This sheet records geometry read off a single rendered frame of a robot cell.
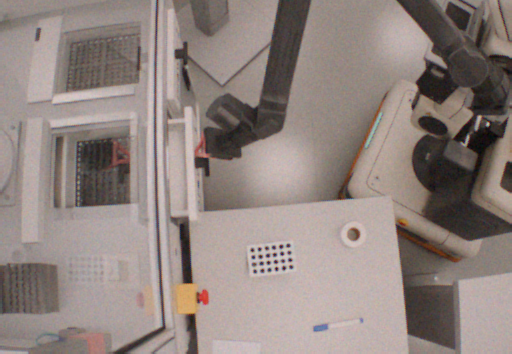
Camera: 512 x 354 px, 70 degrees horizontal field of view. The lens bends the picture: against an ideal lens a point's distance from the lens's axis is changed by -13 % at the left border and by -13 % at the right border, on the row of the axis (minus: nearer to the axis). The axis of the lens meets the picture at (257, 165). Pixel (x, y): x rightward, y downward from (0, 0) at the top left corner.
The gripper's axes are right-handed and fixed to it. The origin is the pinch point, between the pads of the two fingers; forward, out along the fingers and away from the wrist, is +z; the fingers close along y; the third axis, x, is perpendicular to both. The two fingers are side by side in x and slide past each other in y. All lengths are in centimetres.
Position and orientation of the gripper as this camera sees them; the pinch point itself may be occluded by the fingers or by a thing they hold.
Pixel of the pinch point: (202, 152)
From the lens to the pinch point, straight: 106.6
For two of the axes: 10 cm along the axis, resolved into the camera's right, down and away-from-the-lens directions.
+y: -7.4, -1.1, -6.7
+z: -6.7, 2.6, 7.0
